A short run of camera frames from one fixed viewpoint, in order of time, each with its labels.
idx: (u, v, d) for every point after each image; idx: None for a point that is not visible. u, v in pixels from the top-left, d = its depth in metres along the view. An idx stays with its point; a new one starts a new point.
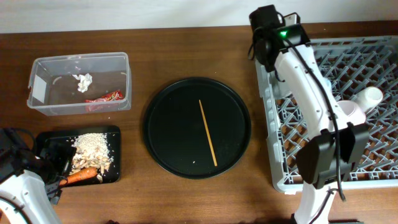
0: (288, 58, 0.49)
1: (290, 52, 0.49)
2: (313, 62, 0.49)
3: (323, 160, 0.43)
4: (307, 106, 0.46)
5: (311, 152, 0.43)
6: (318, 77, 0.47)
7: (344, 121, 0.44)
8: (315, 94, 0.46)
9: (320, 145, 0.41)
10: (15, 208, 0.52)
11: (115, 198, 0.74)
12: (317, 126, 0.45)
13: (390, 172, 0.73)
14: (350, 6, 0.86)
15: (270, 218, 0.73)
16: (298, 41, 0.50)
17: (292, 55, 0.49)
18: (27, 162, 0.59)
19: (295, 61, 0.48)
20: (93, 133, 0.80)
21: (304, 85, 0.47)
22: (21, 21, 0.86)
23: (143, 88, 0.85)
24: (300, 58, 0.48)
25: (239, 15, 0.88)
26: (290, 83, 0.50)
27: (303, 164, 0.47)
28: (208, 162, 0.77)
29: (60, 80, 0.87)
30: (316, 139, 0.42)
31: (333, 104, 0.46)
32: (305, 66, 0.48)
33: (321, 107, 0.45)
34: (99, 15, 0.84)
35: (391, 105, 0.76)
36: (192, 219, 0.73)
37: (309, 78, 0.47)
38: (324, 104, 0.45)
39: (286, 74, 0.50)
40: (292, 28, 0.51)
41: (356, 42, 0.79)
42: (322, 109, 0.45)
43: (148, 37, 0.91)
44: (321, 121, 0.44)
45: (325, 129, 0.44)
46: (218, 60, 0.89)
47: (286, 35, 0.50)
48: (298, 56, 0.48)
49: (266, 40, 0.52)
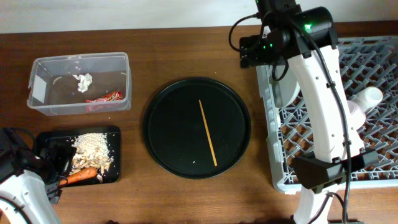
0: (308, 63, 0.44)
1: (312, 57, 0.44)
2: (336, 71, 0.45)
3: (329, 178, 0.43)
4: (321, 126, 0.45)
5: (319, 173, 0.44)
6: (337, 93, 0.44)
7: (356, 145, 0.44)
8: (334, 116, 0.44)
9: None
10: (15, 208, 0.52)
11: (115, 198, 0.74)
12: (327, 149, 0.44)
13: (390, 172, 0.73)
14: (350, 6, 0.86)
15: (270, 218, 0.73)
16: (323, 31, 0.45)
17: (314, 60, 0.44)
18: (28, 162, 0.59)
19: (316, 70, 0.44)
20: (93, 133, 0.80)
21: (323, 102, 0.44)
22: (21, 21, 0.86)
23: (143, 88, 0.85)
24: (324, 70, 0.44)
25: (239, 15, 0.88)
26: (305, 92, 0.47)
27: (306, 173, 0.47)
28: (208, 162, 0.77)
29: (60, 80, 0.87)
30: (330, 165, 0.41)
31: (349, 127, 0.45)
32: (328, 81, 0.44)
33: (334, 130, 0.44)
34: (99, 15, 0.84)
35: (391, 105, 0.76)
36: (192, 220, 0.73)
37: (329, 94, 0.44)
38: (342, 130, 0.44)
39: (303, 81, 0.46)
40: (318, 17, 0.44)
41: (356, 42, 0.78)
42: (337, 134, 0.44)
43: (148, 37, 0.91)
44: (334, 146, 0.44)
45: (336, 156, 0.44)
46: (218, 60, 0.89)
47: (310, 27, 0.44)
48: (321, 63, 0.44)
49: (285, 29, 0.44)
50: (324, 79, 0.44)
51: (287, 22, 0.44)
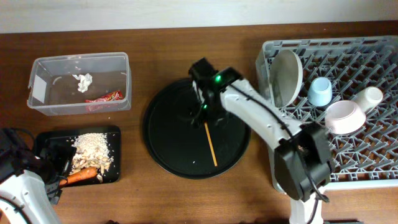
0: (228, 96, 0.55)
1: (228, 91, 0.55)
2: (250, 89, 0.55)
3: (293, 168, 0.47)
4: (259, 126, 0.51)
5: (280, 162, 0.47)
6: (256, 100, 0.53)
7: (295, 126, 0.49)
8: (262, 114, 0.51)
9: (283, 155, 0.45)
10: (15, 208, 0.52)
11: (115, 198, 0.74)
12: (273, 140, 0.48)
13: (390, 172, 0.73)
14: (350, 5, 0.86)
15: (270, 218, 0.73)
16: (235, 79, 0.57)
17: (232, 92, 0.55)
18: (28, 162, 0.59)
19: (234, 95, 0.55)
20: (93, 133, 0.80)
21: (252, 111, 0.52)
22: (21, 21, 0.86)
23: (143, 88, 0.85)
24: (238, 91, 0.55)
25: (239, 15, 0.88)
26: (241, 116, 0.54)
27: (282, 176, 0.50)
28: (208, 162, 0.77)
29: (60, 80, 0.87)
30: (278, 150, 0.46)
31: (280, 115, 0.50)
32: (245, 95, 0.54)
33: (268, 122, 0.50)
34: (99, 15, 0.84)
35: (391, 105, 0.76)
36: (192, 219, 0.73)
37: (251, 102, 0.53)
38: (273, 119, 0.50)
39: (236, 110, 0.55)
40: (226, 73, 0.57)
41: (356, 42, 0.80)
42: (270, 124, 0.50)
43: (148, 36, 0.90)
44: (275, 133, 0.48)
45: (282, 139, 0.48)
46: (218, 60, 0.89)
47: (221, 79, 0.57)
48: (236, 91, 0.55)
49: (208, 90, 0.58)
50: (241, 96, 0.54)
51: (209, 83, 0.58)
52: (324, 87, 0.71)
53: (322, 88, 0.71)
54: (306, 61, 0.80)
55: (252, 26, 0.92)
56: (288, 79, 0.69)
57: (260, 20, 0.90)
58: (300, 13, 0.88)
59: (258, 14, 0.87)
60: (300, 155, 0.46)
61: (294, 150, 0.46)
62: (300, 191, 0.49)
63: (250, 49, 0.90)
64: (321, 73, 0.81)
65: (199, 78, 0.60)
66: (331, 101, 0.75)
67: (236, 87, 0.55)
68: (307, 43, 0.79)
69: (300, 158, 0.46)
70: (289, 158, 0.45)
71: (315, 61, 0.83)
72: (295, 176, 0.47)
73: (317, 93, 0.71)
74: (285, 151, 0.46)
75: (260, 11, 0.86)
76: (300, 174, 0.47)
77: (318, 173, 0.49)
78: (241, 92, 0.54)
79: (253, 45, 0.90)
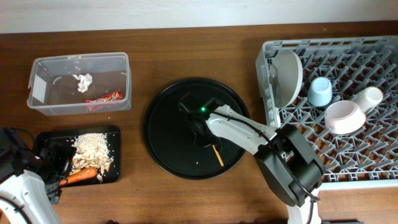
0: (212, 121, 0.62)
1: (211, 116, 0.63)
2: (230, 111, 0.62)
3: (279, 171, 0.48)
4: (241, 140, 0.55)
5: (264, 168, 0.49)
6: (236, 118, 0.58)
7: (270, 129, 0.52)
8: (242, 129, 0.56)
9: (264, 158, 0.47)
10: (15, 208, 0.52)
11: (115, 198, 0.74)
12: (253, 149, 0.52)
13: (390, 172, 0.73)
14: (350, 6, 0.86)
15: (270, 218, 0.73)
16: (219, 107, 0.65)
17: (217, 116, 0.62)
18: (27, 163, 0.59)
19: (217, 118, 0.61)
20: (94, 134, 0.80)
21: (234, 129, 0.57)
22: (21, 21, 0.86)
23: (143, 88, 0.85)
24: (219, 114, 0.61)
25: (239, 15, 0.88)
26: (227, 135, 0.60)
27: (274, 184, 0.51)
28: (212, 162, 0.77)
29: (60, 80, 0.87)
30: (257, 154, 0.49)
31: (258, 125, 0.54)
32: (226, 117, 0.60)
33: (248, 134, 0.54)
34: (99, 15, 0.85)
35: (391, 105, 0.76)
36: (192, 219, 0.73)
37: (233, 122, 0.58)
38: (251, 130, 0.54)
39: (222, 132, 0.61)
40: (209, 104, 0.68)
41: (356, 42, 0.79)
42: (249, 136, 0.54)
43: (148, 36, 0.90)
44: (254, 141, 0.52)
45: (260, 144, 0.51)
46: (217, 60, 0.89)
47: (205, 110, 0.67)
48: (217, 114, 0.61)
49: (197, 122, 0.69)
50: (222, 118, 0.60)
51: (195, 115, 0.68)
52: (324, 87, 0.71)
53: (323, 88, 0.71)
54: (306, 61, 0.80)
55: (252, 27, 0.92)
56: (289, 78, 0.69)
57: (260, 20, 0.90)
58: (299, 13, 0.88)
59: (258, 14, 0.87)
60: (280, 158, 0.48)
61: (273, 153, 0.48)
62: (293, 197, 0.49)
63: (250, 49, 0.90)
64: (321, 73, 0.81)
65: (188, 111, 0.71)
66: (331, 101, 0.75)
67: (216, 112, 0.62)
68: (307, 43, 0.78)
69: (282, 161, 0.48)
70: (270, 162, 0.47)
71: (315, 61, 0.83)
72: (283, 180, 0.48)
73: (317, 93, 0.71)
74: (265, 155, 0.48)
75: (260, 11, 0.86)
76: (287, 177, 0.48)
77: (306, 175, 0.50)
78: (221, 114, 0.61)
79: (252, 45, 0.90)
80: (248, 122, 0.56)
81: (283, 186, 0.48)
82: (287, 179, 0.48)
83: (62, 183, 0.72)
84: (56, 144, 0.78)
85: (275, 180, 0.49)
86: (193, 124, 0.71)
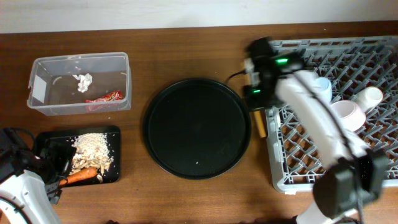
0: (289, 84, 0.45)
1: (291, 81, 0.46)
2: (315, 88, 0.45)
3: (346, 193, 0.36)
4: (318, 136, 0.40)
5: (331, 182, 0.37)
6: (323, 102, 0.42)
7: (356, 145, 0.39)
8: (321, 117, 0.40)
9: (341, 175, 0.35)
10: (15, 208, 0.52)
11: (115, 198, 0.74)
12: (332, 155, 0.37)
13: (390, 172, 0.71)
14: (350, 6, 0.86)
15: (270, 218, 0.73)
16: (296, 68, 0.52)
17: (295, 83, 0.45)
18: (28, 162, 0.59)
19: (298, 87, 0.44)
20: (94, 134, 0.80)
21: (308, 109, 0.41)
22: (21, 22, 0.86)
23: (143, 88, 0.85)
24: (302, 84, 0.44)
25: (239, 15, 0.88)
26: (296, 111, 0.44)
27: (326, 196, 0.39)
28: (212, 162, 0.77)
29: (60, 80, 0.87)
30: (336, 168, 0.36)
31: (344, 128, 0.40)
32: (309, 92, 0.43)
33: (329, 132, 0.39)
34: (99, 15, 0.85)
35: (391, 105, 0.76)
36: (192, 219, 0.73)
37: (314, 102, 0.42)
38: (334, 129, 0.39)
39: (293, 104, 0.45)
40: (294, 56, 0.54)
41: (356, 42, 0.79)
42: (326, 117, 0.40)
43: (148, 37, 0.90)
44: (335, 146, 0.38)
45: (342, 157, 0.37)
46: (218, 60, 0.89)
47: (286, 63, 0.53)
48: (300, 83, 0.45)
49: (265, 70, 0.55)
50: (305, 91, 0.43)
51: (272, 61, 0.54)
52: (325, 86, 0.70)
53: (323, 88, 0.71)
54: (306, 61, 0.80)
55: (252, 27, 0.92)
56: None
57: (260, 20, 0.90)
58: (299, 13, 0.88)
59: (258, 14, 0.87)
60: (357, 181, 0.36)
61: (352, 172, 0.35)
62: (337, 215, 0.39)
63: None
64: (321, 73, 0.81)
65: (270, 56, 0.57)
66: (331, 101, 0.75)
67: (298, 78, 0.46)
68: (307, 43, 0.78)
69: (356, 185, 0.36)
70: (344, 182, 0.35)
71: (316, 61, 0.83)
72: (343, 201, 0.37)
73: None
74: (343, 172, 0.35)
75: (260, 11, 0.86)
76: (349, 202, 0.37)
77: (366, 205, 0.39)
78: (305, 86, 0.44)
79: None
80: (335, 116, 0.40)
81: (337, 206, 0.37)
82: (348, 194, 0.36)
83: (63, 182, 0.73)
84: (56, 144, 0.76)
85: (325, 193, 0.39)
86: (262, 76, 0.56)
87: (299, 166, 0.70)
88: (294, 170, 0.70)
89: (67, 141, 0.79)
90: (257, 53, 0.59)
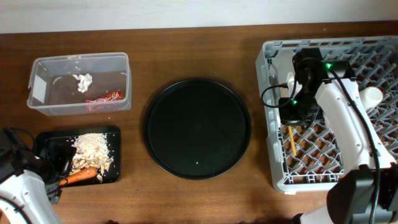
0: (330, 88, 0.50)
1: (333, 85, 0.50)
2: (356, 97, 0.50)
3: (359, 199, 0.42)
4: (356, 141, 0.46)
5: (347, 186, 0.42)
6: (360, 109, 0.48)
7: (368, 155, 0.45)
8: (360, 130, 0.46)
9: (360, 182, 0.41)
10: (15, 208, 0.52)
11: (115, 198, 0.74)
12: (354, 160, 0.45)
13: None
14: (350, 6, 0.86)
15: (270, 218, 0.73)
16: (342, 74, 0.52)
17: (335, 86, 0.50)
18: (27, 162, 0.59)
19: (337, 93, 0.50)
20: (94, 135, 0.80)
21: (340, 113, 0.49)
22: (22, 22, 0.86)
23: (143, 88, 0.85)
24: (342, 91, 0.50)
25: (239, 15, 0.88)
26: (326, 112, 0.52)
27: (338, 201, 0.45)
28: (212, 162, 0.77)
29: (60, 80, 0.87)
30: (356, 173, 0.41)
31: (377, 141, 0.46)
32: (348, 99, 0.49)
33: (359, 140, 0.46)
34: (99, 15, 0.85)
35: (391, 105, 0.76)
36: (192, 220, 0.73)
37: (352, 111, 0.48)
38: (366, 139, 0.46)
39: (328, 107, 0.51)
40: (339, 63, 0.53)
41: (356, 42, 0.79)
42: (359, 125, 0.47)
43: (148, 37, 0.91)
44: (361, 156, 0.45)
45: (364, 165, 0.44)
46: (218, 60, 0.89)
47: (331, 68, 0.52)
48: (341, 89, 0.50)
49: (309, 71, 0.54)
50: (344, 99, 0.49)
51: (311, 64, 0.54)
52: None
53: None
54: None
55: (252, 27, 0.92)
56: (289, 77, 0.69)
57: (260, 20, 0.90)
58: (299, 13, 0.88)
59: (258, 14, 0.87)
60: (375, 191, 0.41)
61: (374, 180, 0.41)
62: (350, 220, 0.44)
63: (250, 49, 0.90)
64: None
65: (304, 58, 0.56)
66: None
67: (339, 82, 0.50)
68: (306, 43, 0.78)
69: (372, 193, 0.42)
70: (364, 187, 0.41)
71: None
72: (356, 206, 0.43)
73: None
74: (364, 178, 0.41)
75: (260, 11, 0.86)
76: (360, 208, 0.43)
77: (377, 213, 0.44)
78: (346, 93, 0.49)
79: (252, 45, 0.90)
80: (367, 123, 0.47)
81: (349, 211, 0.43)
82: (367, 184, 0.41)
83: (63, 182, 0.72)
84: (56, 145, 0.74)
85: (346, 190, 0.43)
86: (301, 79, 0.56)
87: (299, 165, 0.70)
88: (294, 170, 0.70)
89: (67, 142, 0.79)
90: (306, 55, 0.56)
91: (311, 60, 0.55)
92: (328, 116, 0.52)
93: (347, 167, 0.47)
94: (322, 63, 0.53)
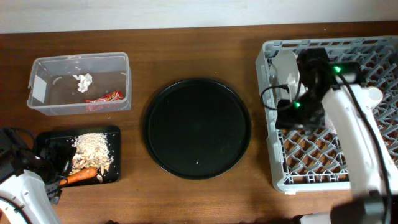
0: (339, 98, 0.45)
1: (342, 93, 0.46)
2: (366, 106, 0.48)
3: None
4: (366, 160, 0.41)
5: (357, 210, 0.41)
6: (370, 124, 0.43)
7: (380, 177, 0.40)
8: (370, 149, 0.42)
9: (370, 208, 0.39)
10: (15, 208, 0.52)
11: (115, 198, 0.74)
12: (364, 183, 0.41)
13: None
14: (351, 6, 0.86)
15: (270, 218, 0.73)
16: (352, 79, 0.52)
17: (344, 95, 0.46)
18: (27, 162, 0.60)
19: (346, 102, 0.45)
20: (94, 134, 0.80)
21: (351, 127, 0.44)
22: (21, 22, 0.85)
23: (143, 88, 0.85)
24: (352, 100, 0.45)
25: (239, 15, 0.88)
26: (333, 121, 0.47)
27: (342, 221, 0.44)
28: (212, 162, 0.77)
29: (60, 80, 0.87)
30: (367, 200, 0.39)
31: (387, 160, 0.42)
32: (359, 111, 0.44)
33: (370, 160, 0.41)
34: (99, 15, 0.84)
35: (391, 105, 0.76)
36: (192, 220, 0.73)
37: (363, 126, 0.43)
38: (377, 158, 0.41)
39: (336, 118, 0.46)
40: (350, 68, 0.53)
41: (356, 42, 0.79)
42: (369, 142, 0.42)
43: (148, 37, 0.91)
44: (372, 179, 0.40)
45: (375, 190, 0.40)
46: (218, 60, 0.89)
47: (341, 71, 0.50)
48: (351, 98, 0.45)
49: (318, 73, 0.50)
50: (354, 110, 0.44)
51: (319, 66, 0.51)
52: None
53: None
54: None
55: (252, 27, 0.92)
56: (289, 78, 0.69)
57: (260, 20, 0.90)
58: (299, 13, 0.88)
59: (258, 14, 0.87)
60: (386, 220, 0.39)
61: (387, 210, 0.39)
62: None
63: (250, 49, 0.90)
64: None
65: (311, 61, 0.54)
66: None
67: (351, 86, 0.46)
68: (307, 43, 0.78)
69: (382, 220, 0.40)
70: (375, 215, 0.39)
71: None
72: None
73: None
74: (375, 206, 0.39)
75: (260, 11, 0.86)
76: None
77: None
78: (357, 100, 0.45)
79: (253, 45, 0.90)
80: (378, 140, 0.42)
81: None
82: (378, 212, 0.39)
83: (63, 182, 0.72)
84: (56, 144, 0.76)
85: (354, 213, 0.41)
86: (310, 81, 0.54)
87: (299, 165, 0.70)
88: (294, 170, 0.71)
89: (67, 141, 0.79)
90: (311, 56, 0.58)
91: (318, 61, 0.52)
92: (334, 125, 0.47)
93: (355, 186, 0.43)
94: (329, 65, 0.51)
